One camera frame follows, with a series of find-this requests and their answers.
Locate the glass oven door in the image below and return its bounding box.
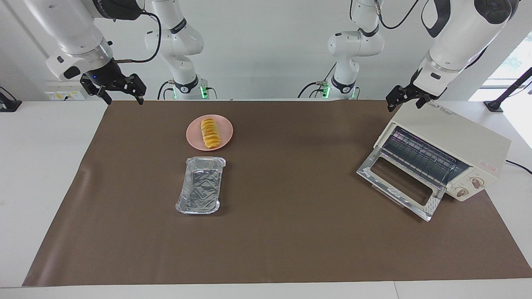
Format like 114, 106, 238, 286
357, 147, 446, 222

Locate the black right base cable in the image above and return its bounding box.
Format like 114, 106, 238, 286
157, 81, 174, 100

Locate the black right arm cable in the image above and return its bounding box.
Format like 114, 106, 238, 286
111, 11, 162, 64

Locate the metal oven rack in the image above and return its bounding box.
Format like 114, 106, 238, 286
382, 128, 471, 188

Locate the black left base cable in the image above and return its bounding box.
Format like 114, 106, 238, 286
297, 62, 338, 99

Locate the cream toaster oven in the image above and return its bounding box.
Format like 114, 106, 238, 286
357, 92, 512, 222

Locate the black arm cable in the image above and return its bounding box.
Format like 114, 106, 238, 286
111, 11, 162, 64
374, 0, 421, 30

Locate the aluminium foil tray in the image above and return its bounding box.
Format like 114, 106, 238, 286
175, 157, 226, 215

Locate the black base cable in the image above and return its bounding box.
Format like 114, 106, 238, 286
157, 81, 174, 100
297, 62, 338, 99

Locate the black oven power cord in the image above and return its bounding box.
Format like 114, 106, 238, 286
505, 159, 532, 174

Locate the white wall power strip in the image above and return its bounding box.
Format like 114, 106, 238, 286
44, 91, 86, 101

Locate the black camera stand with pole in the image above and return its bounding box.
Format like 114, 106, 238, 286
484, 66, 532, 113

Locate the pink round plate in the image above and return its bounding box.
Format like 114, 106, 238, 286
186, 115, 234, 152

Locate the sliced yellow bread loaf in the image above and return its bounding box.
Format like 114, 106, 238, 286
201, 118, 221, 150

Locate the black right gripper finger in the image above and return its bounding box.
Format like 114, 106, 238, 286
80, 75, 112, 105
123, 74, 147, 105

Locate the brown table mat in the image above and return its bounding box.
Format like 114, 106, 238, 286
22, 100, 532, 287

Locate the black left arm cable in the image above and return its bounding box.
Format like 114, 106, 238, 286
374, 0, 421, 30

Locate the black low stand base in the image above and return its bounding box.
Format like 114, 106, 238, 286
0, 86, 22, 113

